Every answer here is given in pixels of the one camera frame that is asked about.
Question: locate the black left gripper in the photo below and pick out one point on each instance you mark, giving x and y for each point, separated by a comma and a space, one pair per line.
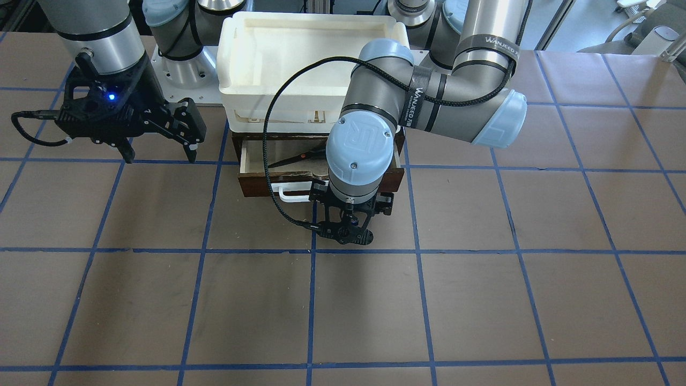
385, 202

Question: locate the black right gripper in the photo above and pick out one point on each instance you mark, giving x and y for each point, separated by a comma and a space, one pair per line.
143, 92

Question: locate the grey orange scissors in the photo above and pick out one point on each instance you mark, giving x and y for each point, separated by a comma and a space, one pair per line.
316, 153

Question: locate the wooden drawer with white handle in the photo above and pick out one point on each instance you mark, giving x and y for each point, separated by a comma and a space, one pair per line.
251, 176

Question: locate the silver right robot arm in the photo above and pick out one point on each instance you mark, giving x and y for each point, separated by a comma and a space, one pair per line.
107, 31

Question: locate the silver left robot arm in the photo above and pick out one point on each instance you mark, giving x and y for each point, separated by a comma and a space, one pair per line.
387, 91

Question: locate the white plastic bin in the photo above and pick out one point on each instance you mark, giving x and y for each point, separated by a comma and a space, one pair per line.
259, 51

